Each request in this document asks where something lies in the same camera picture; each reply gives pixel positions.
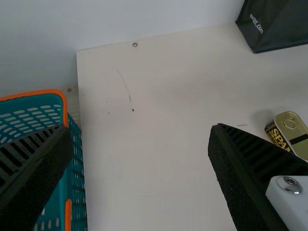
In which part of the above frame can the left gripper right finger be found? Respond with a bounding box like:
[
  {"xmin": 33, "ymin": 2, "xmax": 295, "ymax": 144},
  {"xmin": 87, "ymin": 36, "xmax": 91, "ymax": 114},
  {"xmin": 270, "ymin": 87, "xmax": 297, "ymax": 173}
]
[{"xmin": 207, "ymin": 123, "xmax": 308, "ymax": 231}]

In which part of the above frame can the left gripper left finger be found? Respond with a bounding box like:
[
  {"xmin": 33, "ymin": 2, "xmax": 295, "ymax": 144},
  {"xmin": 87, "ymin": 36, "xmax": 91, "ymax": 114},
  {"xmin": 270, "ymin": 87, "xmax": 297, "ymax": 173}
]
[{"xmin": 0, "ymin": 124, "xmax": 74, "ymax": 231}]

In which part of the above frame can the gold rectangular tin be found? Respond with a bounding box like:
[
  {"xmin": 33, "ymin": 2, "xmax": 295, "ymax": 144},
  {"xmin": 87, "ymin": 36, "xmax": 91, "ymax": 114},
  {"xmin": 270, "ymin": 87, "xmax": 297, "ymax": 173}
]
[{"xmin": 264, "ymin": 111, "xmax": 308, "ymax": 161}]

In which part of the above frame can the teal shopping basket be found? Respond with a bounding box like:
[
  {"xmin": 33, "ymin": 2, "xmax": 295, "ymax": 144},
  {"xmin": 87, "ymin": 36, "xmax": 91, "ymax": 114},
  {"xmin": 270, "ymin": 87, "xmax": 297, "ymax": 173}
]
[{"xmin": 0, "ymin": 89, "xmax": 89, "ymax": 231}]

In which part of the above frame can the dark grey bag with straps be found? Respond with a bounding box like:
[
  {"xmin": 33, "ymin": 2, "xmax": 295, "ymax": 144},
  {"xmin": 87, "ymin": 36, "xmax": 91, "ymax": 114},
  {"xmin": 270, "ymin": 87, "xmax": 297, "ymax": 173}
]
[{"xmin": 235, "ymin": 0, "xmax": 308, "ymax": 54}]

